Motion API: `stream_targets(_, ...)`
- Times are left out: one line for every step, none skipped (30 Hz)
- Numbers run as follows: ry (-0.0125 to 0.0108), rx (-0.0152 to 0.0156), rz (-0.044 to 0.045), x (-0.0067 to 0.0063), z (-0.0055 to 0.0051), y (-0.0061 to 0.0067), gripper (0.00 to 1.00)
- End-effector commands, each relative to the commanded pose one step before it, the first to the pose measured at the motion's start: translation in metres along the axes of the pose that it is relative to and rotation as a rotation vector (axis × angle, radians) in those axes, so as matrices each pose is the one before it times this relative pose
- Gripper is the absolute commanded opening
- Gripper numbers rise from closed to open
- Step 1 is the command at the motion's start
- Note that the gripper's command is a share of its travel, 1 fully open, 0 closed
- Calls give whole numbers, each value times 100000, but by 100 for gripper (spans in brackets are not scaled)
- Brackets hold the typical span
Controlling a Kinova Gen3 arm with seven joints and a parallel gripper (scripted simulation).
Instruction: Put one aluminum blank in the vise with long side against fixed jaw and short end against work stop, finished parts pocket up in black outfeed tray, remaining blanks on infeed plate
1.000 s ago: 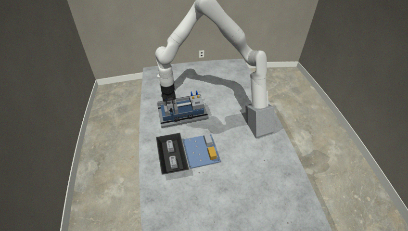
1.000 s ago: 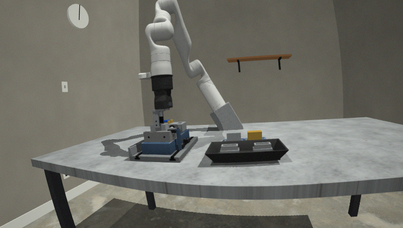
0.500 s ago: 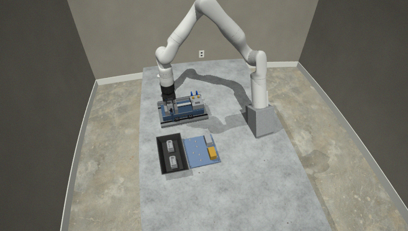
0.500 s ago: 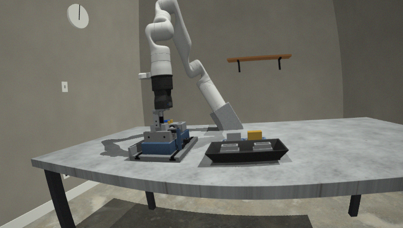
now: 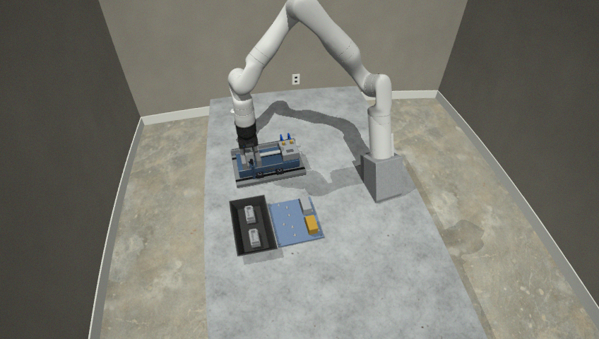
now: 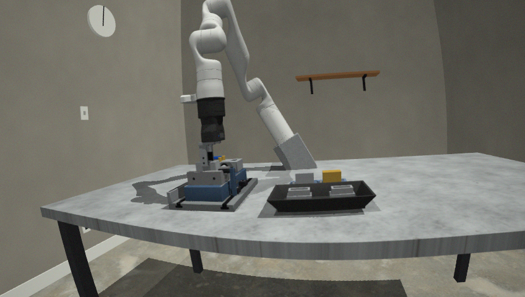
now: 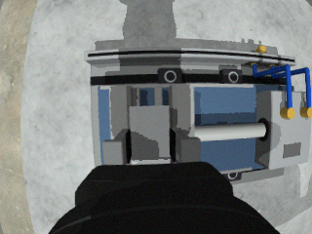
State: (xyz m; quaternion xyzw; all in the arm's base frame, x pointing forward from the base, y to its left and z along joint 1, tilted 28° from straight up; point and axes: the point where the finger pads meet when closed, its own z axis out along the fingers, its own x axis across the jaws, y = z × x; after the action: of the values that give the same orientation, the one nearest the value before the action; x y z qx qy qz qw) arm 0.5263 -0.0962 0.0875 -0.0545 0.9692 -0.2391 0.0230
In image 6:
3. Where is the yellow rectangular block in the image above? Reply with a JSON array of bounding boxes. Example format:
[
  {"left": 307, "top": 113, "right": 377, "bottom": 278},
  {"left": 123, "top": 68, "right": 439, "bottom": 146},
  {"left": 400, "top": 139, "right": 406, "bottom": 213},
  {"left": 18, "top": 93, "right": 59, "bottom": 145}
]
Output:
[{"left": 323, "top": 170, "right": 341, "bottom": 183}]

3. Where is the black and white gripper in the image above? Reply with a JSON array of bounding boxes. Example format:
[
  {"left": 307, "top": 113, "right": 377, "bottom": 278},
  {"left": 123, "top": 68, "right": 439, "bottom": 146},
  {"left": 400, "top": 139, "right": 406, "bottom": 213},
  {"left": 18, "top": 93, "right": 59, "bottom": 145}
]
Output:
[{"left": 180, "top": 79, "right": 225, "bottom": 166}]

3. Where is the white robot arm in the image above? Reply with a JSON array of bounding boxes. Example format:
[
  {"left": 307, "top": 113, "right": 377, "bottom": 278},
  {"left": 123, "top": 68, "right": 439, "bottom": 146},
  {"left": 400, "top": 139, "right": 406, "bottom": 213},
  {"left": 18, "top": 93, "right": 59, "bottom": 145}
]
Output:
[{"left": 189, "top": 0, "right": 294, "bottom": 145}]

